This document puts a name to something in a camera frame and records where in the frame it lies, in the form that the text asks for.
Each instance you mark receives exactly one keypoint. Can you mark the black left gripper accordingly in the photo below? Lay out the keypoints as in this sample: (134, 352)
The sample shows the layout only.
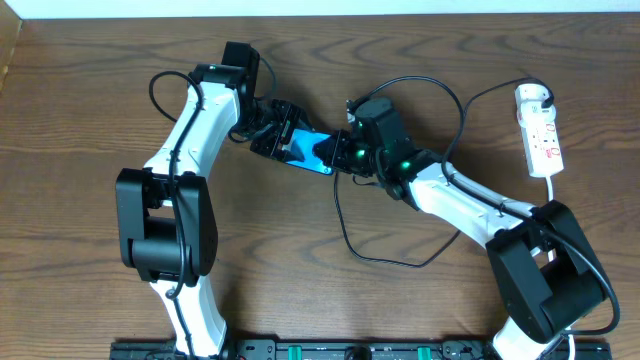
(275, 138)

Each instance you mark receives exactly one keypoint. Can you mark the white charger adapter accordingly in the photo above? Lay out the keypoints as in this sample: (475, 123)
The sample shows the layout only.
(534, 105)

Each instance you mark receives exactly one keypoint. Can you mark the blue Galaxy smartphone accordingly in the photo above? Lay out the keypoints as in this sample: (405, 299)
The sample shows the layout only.
(307, 152)

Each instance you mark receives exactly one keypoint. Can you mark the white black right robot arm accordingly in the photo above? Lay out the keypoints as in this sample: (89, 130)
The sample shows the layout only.
(547, 273)

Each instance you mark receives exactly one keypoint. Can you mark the white power strip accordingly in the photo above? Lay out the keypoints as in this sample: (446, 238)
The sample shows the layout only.
(541, 143)

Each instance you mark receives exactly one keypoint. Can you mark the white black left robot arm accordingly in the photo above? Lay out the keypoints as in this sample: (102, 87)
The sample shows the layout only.
(167, 227)

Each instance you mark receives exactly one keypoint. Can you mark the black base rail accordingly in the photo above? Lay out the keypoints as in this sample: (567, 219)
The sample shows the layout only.
(265, 349)

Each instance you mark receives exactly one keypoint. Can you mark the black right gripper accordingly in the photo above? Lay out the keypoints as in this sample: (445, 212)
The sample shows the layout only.
(341, 153)

